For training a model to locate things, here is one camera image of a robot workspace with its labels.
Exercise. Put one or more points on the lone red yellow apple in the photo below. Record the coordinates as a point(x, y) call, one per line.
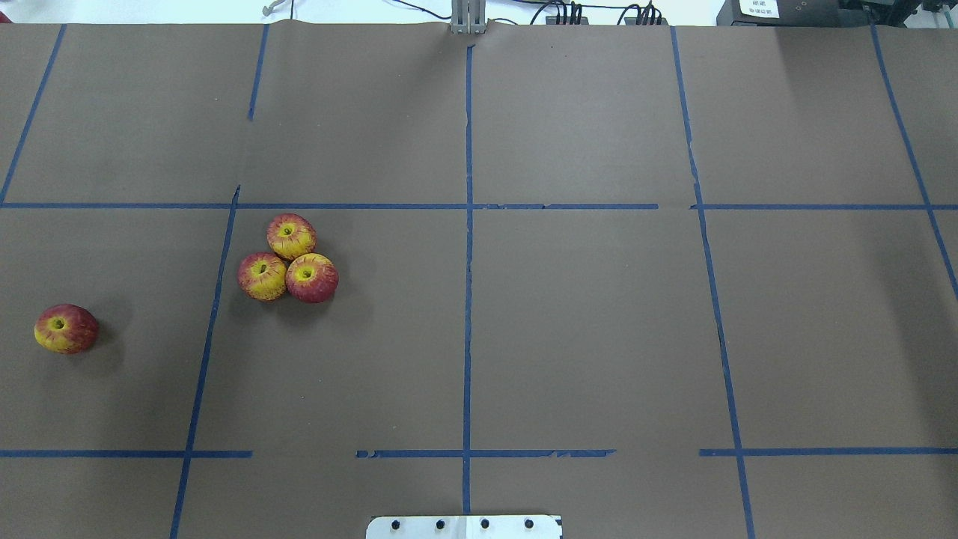
point(66, 329)

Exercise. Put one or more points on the right red yellow apple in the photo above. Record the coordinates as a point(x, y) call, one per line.
point(312, 278)

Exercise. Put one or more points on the far red yellow apple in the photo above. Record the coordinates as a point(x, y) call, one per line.
point(291, 236)

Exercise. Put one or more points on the near red yellow apple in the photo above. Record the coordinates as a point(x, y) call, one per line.
point(261, 276)

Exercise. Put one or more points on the far black orange adapter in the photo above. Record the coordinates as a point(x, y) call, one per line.
point(566, 14)

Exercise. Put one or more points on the black desktop box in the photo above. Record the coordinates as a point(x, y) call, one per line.
point(803, 14)

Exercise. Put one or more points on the aluminium frame post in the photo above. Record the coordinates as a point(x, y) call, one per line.
point(468, 17)

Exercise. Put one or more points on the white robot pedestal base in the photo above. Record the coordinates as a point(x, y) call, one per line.
point(466, 526)

